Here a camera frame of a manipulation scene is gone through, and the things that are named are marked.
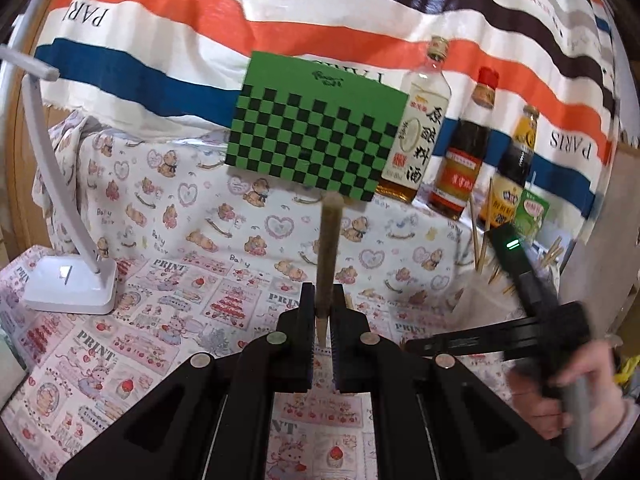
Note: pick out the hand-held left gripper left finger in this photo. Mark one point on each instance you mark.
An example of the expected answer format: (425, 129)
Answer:
(302, 340)

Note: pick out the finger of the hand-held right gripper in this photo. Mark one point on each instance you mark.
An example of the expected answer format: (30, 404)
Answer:
(470, 340)

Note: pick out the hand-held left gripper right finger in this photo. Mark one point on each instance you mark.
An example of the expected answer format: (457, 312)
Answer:
(345, 340)

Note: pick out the translucent plastic cup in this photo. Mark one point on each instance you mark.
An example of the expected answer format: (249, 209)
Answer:
(485, 305)

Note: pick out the bunch of wooden chopsticks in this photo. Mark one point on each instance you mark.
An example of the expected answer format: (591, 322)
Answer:
(479, 250)

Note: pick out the person's right forearm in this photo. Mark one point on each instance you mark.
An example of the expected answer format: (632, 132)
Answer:
(622, 430)

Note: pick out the person's right hand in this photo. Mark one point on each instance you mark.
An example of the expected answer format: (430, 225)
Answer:
(602, 375)

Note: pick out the green milk drink carton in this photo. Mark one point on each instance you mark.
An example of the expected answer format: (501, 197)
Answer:
(532, 210)

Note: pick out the yellow cap oyster sauce bottle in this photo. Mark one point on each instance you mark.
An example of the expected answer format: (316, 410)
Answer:
(515, 165)

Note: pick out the red cap sesame oil bottle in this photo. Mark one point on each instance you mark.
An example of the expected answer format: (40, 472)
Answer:
(462, 160)

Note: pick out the bear print cloth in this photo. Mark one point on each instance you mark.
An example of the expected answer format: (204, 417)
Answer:
(175, 210)

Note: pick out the strawberry print cloth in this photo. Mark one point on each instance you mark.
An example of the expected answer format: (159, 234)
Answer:
(100, 360)

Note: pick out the green checkered box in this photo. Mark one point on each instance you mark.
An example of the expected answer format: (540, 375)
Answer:
(310, 135)

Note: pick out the clear cooking wine bottle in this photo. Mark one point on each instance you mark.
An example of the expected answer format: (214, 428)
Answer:
(417, 140)

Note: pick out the white desk lamp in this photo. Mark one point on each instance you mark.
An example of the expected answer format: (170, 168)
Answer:
(70, 290)

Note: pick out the striped cloth backdrop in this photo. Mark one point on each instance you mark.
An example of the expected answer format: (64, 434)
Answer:
(200, 20)

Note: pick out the white hoop frame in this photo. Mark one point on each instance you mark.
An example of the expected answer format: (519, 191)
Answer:
(30, 15)

